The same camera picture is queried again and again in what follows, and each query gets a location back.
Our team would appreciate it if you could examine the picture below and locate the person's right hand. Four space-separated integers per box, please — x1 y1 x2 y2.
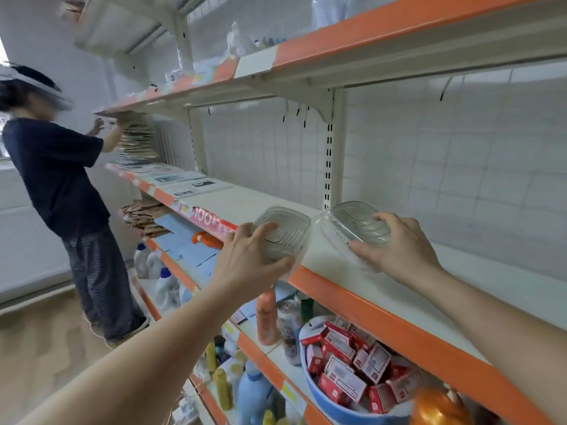
348 212 441 293

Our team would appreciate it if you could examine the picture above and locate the person's left hand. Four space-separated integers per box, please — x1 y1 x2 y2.
208 221 295 302

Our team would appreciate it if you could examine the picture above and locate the orange metal store shelving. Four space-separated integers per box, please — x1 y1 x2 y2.
57 0 567 425

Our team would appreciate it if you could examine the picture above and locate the person's right forearm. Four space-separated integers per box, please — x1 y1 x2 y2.
412 265 567 425

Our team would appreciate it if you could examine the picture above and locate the person's left forearm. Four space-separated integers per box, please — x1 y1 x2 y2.
18 287 258 425

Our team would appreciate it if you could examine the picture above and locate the orange packaged item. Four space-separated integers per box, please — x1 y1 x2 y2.
192 230 225 251

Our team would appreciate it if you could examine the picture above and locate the pink printed label strip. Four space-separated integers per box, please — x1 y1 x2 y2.
190 205 239 238

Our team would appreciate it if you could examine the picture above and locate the silver drink can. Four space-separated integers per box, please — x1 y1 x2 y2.
277 299 305 367

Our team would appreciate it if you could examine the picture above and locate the white flat carton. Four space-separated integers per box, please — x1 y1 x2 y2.
133 164 235 201

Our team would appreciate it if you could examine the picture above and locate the stack of brown paper bags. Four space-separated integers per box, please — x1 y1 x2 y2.
119 201 175 241

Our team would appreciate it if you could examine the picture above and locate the yellow plastic bottle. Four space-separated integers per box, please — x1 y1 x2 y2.
213 367 234 411

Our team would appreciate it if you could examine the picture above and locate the blue tub of red packets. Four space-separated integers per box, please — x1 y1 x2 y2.
298 314 428 425

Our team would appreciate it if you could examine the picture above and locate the light blue plastic bottle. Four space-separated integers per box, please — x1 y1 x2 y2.
234 362 275 425

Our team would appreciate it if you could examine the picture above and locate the stack of flat cartons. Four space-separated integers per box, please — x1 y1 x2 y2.
115 123 162 170

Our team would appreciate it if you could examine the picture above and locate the clear plastic package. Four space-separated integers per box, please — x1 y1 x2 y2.
225 22 260 60

